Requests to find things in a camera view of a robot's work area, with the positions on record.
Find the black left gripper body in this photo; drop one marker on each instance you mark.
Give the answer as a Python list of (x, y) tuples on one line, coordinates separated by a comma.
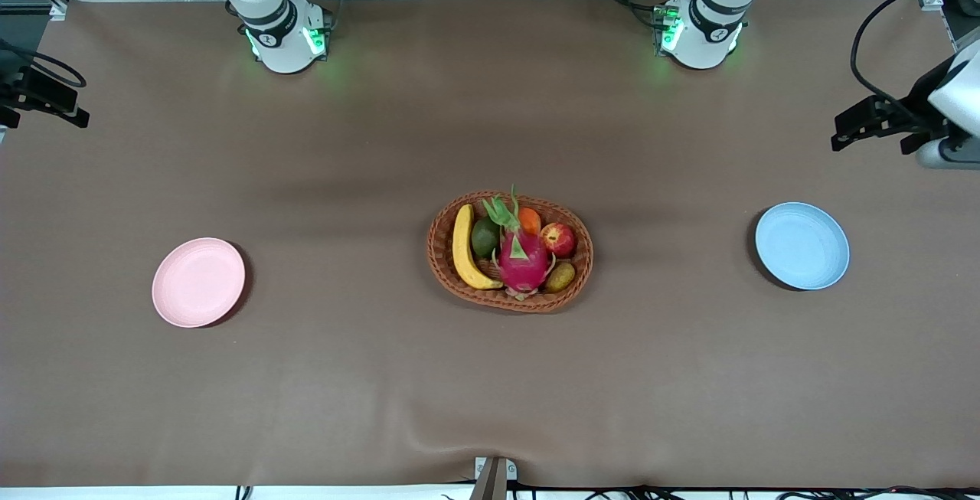
[(911, 111)]

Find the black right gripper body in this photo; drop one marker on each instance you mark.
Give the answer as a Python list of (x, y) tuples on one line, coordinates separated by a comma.
[(21, 88)]

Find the red apple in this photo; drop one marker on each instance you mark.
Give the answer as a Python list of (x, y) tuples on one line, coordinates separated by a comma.
[(559, 240)]

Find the yellow banana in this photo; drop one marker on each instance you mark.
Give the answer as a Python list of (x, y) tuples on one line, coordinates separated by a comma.
[(462, 251)]

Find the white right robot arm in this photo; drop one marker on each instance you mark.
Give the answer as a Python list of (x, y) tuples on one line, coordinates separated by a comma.
[(276, 33)]

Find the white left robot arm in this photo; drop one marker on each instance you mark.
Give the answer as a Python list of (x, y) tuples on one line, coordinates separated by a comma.
[(708, 33)]

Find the blue plate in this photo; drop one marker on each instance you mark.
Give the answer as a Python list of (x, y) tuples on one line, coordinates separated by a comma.
[(801, 246)]

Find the pink plate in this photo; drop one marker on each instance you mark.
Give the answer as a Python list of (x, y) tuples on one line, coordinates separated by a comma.
[(197, 282)]

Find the brown kiwi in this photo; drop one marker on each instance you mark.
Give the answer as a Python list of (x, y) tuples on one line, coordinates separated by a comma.
[(560, 278)]

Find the orange fruit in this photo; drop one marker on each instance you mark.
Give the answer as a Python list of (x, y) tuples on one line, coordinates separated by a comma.
[(530, 221)]

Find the pink dragon fruit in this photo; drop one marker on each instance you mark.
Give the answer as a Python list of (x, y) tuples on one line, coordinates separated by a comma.
[(524, 263)]

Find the green avocado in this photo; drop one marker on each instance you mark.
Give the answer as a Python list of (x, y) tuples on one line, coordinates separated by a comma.
[(484, 240)]

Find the brown table cover sheet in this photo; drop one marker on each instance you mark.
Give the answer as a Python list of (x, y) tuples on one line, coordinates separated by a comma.
[(383, 377)]

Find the brown wicker basket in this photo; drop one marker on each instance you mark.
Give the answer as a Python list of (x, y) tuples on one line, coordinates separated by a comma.
[(448, 274)]

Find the grey metal camera mount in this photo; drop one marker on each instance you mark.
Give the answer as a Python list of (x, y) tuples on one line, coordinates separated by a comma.
[(494, 481)]

